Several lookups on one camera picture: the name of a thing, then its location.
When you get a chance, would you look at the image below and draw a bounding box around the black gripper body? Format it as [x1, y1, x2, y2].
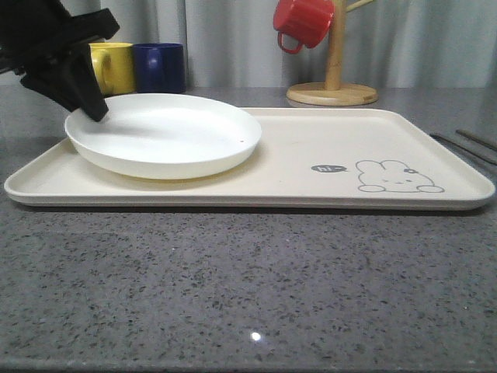
[1, 1, 120, 75]

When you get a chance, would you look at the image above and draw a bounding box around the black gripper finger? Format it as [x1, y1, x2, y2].
[64, 46, 108, 121]
[21, 64, 84, 112]

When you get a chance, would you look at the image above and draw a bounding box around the white round plate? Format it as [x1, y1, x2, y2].
[64, 93, 262, 180]

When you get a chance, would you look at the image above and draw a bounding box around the silver fork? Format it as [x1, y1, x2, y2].
[429, 134, 496, 166]

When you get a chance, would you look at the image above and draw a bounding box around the silver knife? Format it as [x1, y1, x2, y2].
[456, 130, 497, 152]

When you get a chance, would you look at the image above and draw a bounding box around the yellow mug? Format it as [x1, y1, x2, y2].
[89, 42, 135, 96]

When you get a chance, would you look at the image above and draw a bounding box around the dark blue mug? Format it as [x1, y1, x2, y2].
[131, 43, 186, 93]

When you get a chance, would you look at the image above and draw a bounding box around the grey curtain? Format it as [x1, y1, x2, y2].
[64, 1, 496, 88]

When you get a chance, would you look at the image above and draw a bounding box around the cream rabbit tray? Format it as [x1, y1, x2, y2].
[4, 108, 495, 211]

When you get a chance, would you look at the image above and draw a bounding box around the red mug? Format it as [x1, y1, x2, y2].
[273, 0, 335, 54]

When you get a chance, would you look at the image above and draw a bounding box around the wooden mug tree stand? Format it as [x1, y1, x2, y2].
[287, 1, 378, 106]

